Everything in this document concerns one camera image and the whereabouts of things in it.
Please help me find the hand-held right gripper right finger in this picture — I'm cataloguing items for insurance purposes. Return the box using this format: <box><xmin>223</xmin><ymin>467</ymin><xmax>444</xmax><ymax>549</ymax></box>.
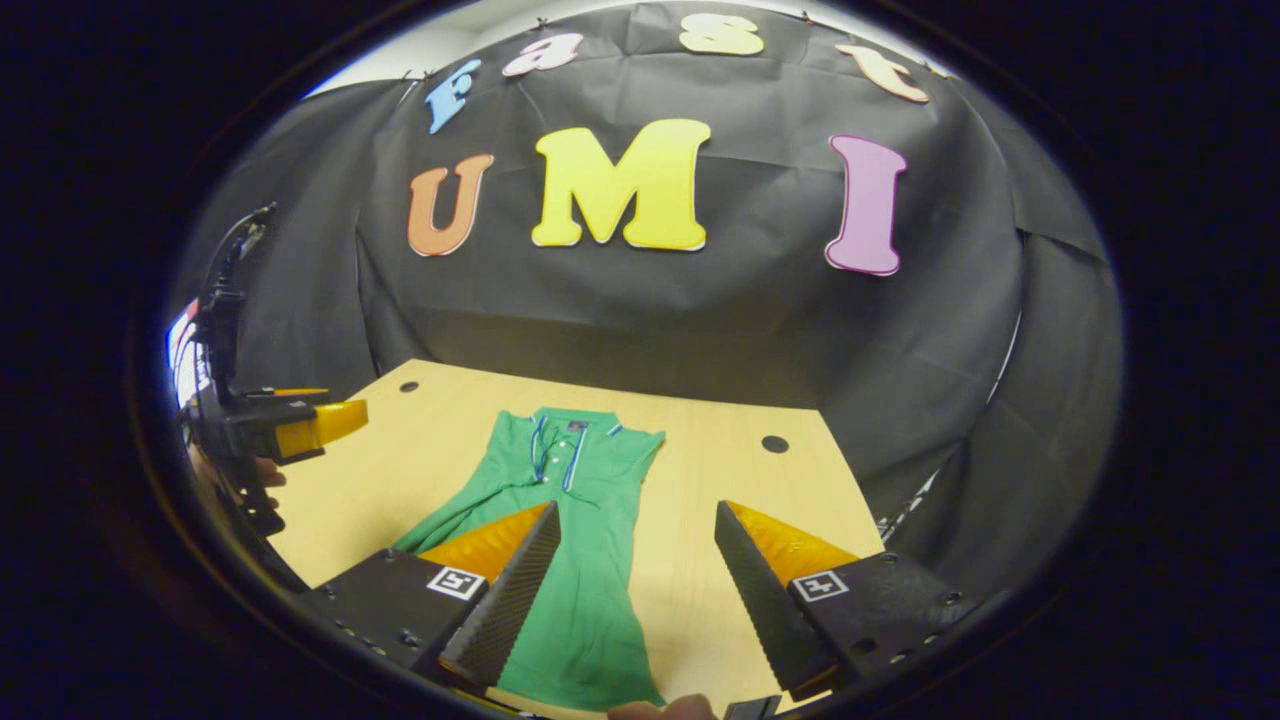
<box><xmin>713</xmin><ymin>500</ymin><xmax>988</xmax><ymax>701</ymax></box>

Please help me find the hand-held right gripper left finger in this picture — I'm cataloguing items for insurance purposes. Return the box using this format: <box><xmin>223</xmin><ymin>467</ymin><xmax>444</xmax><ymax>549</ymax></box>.
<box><xmin>300</xmin><ymin>500</ymin><xmax>563</xmax><ymax>698</ymax></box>

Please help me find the green T-shirt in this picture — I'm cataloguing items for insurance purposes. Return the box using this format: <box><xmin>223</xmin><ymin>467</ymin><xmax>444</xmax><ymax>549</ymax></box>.
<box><xmin>392</xmin><ymin>405</ymin><xmax>668</xmax><ymax>711</ymax></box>

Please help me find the white printed board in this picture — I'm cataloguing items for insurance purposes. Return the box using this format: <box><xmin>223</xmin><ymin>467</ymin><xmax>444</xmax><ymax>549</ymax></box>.
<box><xmin>166</xmin><ymin>298</ymin><xmax>206</xmax><ymax>411</ymax></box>

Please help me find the black backdrop cloth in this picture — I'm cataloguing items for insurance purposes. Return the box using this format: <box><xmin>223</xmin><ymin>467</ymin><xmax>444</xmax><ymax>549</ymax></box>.
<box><xmin>175</xmin><ymin>0</ymin><xmax>1126</xmax><ymax>601</ymax></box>

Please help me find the black cable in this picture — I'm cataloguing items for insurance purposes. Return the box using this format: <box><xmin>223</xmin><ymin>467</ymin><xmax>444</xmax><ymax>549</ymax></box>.
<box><xmin>212</xmin><ymin>203</ymin><xmax>279</xmax><ymax>301</ymax></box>

